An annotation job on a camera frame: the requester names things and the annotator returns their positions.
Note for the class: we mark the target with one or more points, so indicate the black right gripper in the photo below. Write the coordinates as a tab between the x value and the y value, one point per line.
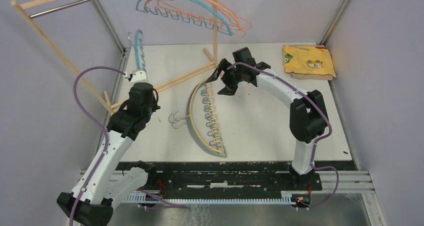
223	66

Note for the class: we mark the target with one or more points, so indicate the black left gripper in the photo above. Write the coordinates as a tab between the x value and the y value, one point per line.
155	105

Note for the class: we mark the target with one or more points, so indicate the yellow plastic hanger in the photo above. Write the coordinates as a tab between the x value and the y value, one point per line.
199	116

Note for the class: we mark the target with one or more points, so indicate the pink wire hanger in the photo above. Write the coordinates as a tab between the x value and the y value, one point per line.
223	18

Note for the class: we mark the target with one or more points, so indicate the orange wavy plastic hanger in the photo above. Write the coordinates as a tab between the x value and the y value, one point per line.
198	8

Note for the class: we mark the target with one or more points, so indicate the blue wavy plastic hanger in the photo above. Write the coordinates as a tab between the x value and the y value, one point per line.
185	8

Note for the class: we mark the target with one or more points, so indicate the teal plastic hanger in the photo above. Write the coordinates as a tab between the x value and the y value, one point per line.
138	47

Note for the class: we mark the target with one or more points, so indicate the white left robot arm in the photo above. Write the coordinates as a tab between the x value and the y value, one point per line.
93	200

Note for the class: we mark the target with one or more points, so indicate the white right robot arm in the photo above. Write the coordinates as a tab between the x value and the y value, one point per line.
308	118

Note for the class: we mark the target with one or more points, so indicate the green plastic hanger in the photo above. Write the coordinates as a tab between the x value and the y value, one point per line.
215	146

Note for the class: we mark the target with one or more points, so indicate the yellow printed folded cloth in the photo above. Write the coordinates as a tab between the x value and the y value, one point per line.
308	62

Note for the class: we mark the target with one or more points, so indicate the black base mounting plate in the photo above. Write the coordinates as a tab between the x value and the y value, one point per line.
228	180

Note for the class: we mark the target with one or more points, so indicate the metal hanging rod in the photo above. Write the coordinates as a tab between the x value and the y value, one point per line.
69	5

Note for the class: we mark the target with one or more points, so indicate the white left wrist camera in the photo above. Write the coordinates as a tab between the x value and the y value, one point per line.
138	76

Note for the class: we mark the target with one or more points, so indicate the white slotted cable duct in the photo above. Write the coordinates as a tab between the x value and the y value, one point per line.
139	197

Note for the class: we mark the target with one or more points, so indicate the wooden clothes rack frame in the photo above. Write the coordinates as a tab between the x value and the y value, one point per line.
22	11

